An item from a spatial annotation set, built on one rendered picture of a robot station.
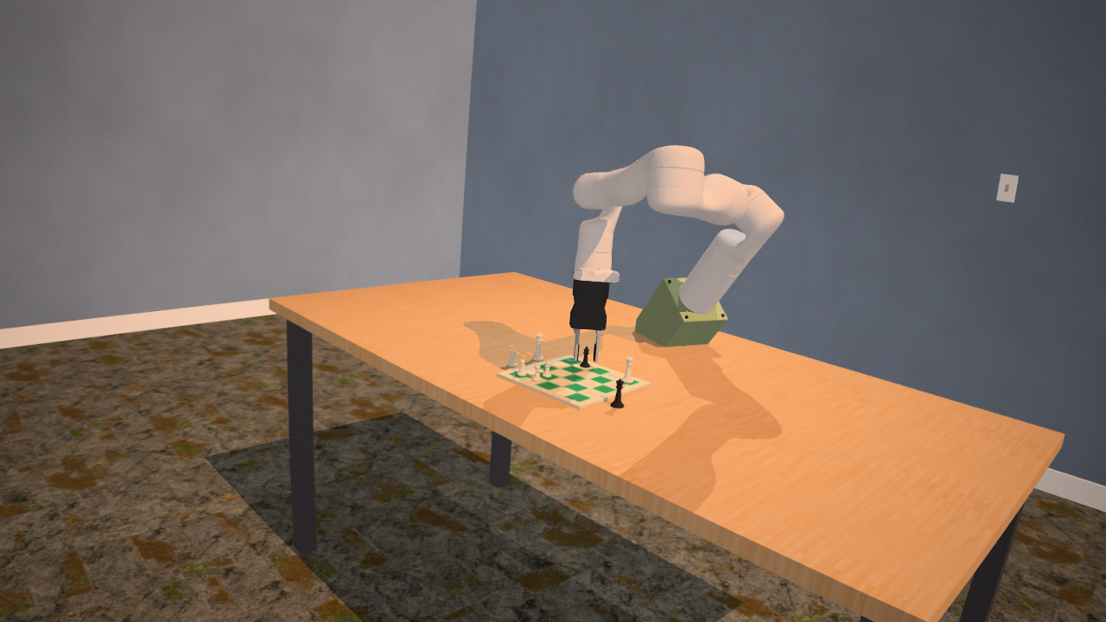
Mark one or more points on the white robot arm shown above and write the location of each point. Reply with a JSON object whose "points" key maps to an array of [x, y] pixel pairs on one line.
{"points": [[673, 184]]}

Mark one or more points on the green and cream chessboard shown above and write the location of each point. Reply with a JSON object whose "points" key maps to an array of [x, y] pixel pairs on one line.
{"points": [[574, 385]]}

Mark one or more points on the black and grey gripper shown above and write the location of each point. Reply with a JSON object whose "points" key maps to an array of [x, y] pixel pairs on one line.
{"points": [[592, 276]]}

